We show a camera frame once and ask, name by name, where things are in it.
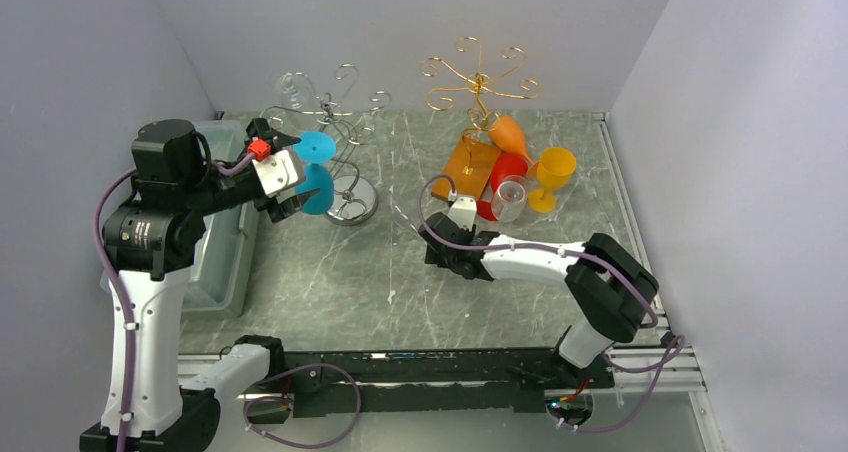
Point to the clear patterned wine glass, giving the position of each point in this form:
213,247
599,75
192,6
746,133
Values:
509,199

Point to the orange plastic wine glass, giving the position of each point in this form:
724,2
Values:
507,135

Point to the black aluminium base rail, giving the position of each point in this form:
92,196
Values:
522,379

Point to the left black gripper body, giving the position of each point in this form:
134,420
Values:
231,182

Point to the yellow plastic wine glass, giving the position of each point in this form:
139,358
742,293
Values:
553,171

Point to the gold wire glass rack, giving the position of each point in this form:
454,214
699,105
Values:
475,155

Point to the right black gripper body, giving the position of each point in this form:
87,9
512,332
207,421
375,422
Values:
434,257

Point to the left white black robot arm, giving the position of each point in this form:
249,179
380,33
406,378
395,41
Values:
148,408

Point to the red plastic wine glass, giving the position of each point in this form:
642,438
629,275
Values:
506,165

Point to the clear plastic storage box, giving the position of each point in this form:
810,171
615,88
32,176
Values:
212,250

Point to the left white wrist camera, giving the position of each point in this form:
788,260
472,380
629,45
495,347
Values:
277,171

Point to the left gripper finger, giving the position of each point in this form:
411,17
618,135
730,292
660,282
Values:
281,209
279,140

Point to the silver wire glass rack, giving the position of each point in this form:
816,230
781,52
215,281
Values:
330,135

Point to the clear plain wine glass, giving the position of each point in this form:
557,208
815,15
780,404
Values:
404,215

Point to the blue plastic wine glass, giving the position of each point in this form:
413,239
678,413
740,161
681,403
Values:
315,149

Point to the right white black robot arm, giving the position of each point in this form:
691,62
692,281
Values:
612,289

